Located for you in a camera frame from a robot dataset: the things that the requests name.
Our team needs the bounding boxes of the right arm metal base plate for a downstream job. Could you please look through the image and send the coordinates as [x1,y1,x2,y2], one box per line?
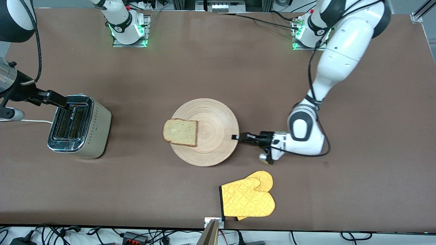
[112,14,151,48]

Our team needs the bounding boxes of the small metal table bracket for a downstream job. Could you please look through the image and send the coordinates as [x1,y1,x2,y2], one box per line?
[204,217,225,229]

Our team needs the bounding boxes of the silver two-slot toaster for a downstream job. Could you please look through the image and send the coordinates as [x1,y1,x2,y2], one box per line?
[47,94,112,159]

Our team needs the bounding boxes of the slice of brown-crust bread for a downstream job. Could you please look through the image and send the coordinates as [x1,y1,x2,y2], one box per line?
[162,118,198,147]

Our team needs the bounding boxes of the round light wooden plate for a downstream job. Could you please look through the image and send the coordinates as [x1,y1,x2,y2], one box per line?
[169,98,240,167]

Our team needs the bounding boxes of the aluminium frame profile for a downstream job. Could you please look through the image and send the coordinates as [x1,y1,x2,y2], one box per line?
[410,0,436,23]

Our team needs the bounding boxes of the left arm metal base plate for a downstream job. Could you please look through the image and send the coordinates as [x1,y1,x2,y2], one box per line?
[291,15,329,51]

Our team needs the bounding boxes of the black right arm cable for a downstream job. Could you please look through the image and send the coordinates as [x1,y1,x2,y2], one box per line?
[19,0,42,84]

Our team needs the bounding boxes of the white toaster power cord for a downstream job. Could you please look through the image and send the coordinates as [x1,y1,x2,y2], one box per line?
[0,119,53,124]

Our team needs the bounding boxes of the black cable on table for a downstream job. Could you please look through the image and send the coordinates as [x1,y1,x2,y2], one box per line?
[218,12,301,30]

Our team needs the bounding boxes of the black looped floor cable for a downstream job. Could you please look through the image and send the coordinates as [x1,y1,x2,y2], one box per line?
[340,231,374,241]

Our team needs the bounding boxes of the black connector block red parts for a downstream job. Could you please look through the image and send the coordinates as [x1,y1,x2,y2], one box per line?
[122,231,149,245]

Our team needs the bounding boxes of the beige slanted bar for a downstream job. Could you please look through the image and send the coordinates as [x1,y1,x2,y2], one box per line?
[200,219,220,245]

